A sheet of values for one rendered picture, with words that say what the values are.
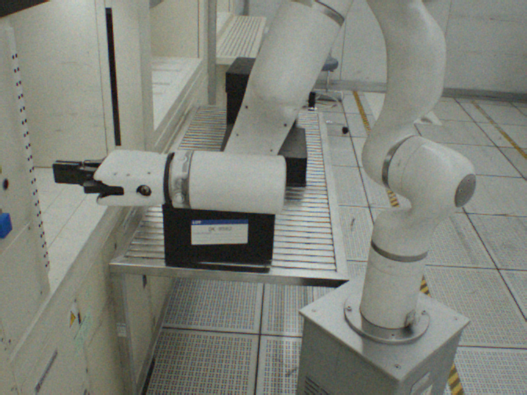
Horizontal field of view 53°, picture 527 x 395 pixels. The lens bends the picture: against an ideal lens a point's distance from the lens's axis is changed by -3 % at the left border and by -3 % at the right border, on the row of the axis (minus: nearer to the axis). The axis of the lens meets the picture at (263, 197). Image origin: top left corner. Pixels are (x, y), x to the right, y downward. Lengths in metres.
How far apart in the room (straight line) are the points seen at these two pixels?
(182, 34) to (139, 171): 2.22
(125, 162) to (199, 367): 1.48
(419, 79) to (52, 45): 0.99
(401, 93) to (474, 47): 4.95
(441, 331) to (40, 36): 1.23
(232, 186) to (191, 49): 2.25
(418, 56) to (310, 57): 0.25
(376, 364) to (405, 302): 0.14
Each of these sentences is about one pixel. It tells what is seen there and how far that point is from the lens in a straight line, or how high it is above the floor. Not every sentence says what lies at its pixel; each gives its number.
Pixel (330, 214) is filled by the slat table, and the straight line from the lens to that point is 1.63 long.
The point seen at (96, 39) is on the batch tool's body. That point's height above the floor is 1.25.
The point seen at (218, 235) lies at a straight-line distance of 1.34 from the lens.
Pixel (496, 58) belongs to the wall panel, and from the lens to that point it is 6.00.
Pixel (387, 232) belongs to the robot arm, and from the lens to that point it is 1.09.
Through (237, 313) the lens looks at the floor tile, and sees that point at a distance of 2.42.
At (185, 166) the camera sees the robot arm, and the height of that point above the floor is 1.23.
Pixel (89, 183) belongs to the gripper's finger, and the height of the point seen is 1.21.
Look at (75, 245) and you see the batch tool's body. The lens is 1.29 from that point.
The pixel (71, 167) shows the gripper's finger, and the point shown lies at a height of 1.21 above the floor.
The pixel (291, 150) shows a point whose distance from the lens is 1.79.
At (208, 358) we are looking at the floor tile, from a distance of 2.21.
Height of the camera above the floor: 1.54
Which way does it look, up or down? 27 degrees down
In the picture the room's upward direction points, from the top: 3 degrees clockwise
